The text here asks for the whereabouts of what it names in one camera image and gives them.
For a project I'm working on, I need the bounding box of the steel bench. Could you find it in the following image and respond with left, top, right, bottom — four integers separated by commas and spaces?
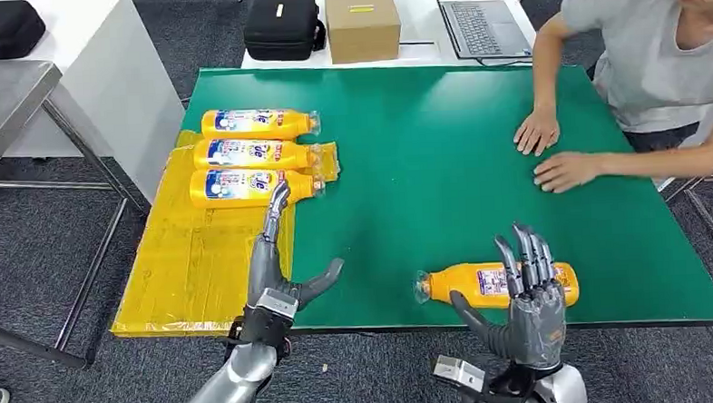
0, 53, 161, 373

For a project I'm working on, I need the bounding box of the green table mat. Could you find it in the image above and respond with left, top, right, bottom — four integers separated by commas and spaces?
175, 44, 713, 349

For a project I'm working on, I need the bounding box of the orange drink bottle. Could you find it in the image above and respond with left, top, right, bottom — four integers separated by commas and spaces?
192, 133, 323, 175
187, 162, 327, 211
199, 104, 323, 145
412, 258, 581, 315

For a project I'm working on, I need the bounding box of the white panel table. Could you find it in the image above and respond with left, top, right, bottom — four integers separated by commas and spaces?
0, 0, 190, 210

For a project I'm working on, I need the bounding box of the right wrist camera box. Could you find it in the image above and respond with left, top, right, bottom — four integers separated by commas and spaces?
430, 349, 547, 403

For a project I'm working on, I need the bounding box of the yellow plastic sheet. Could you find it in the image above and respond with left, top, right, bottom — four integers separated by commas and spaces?
101, 123, 348, 342

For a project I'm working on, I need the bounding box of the person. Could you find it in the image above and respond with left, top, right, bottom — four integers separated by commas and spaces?
506, 0, 713, 197

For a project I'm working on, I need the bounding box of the person's left hand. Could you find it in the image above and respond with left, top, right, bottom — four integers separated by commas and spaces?
532, 150, 604, 195

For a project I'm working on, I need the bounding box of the black case with white label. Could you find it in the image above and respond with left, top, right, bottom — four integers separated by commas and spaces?
241, 0, 328, 64

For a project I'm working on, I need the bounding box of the person's right hand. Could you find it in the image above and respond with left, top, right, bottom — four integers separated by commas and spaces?
512, 105, 563, 159

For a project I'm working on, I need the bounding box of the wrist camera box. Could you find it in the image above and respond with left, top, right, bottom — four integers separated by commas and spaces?
222, 287, 303, 362
430, 349, 547, 403

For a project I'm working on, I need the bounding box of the brown cardboard box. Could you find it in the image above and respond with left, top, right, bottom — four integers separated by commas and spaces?
324, 0, 404, 65

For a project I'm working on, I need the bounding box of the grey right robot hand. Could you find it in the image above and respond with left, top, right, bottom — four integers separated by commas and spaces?
445, 220, 571, 378

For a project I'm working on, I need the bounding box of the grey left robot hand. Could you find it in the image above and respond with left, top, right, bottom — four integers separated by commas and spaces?
239, 178, 347, 317

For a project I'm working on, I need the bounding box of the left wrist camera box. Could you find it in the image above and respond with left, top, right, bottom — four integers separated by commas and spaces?
222, 287, 303, 362

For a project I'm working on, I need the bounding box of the grey laptop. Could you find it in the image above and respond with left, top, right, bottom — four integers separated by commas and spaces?
430, 0, 534, 63

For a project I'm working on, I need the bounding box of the white desk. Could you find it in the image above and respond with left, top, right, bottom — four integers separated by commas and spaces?
237, 0, 542, 76

